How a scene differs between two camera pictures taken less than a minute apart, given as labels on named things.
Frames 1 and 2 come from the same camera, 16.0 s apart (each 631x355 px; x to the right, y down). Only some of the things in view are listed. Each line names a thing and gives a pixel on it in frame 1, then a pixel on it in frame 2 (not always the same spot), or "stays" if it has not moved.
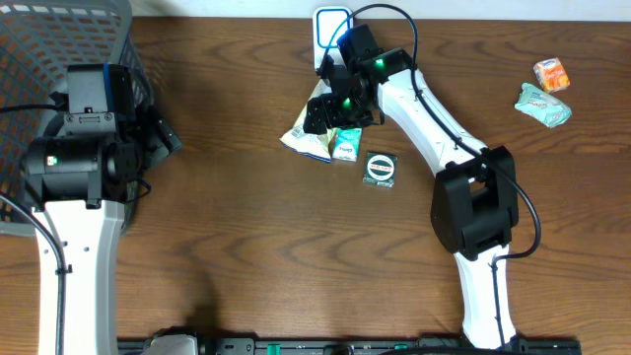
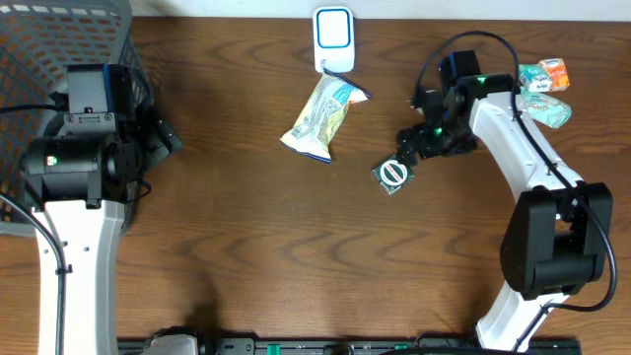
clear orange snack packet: [550, 75] stays
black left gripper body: [161, 140] stays
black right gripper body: [341, 109] -> [439, 136]
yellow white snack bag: [312, 144] stays
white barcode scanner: [329, 23] stays
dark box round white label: [380, 170] -> [392, 175]
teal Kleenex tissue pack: [347, 143] -> [535, 78]
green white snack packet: [550, 109] stays
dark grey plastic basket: [38, 39] stays
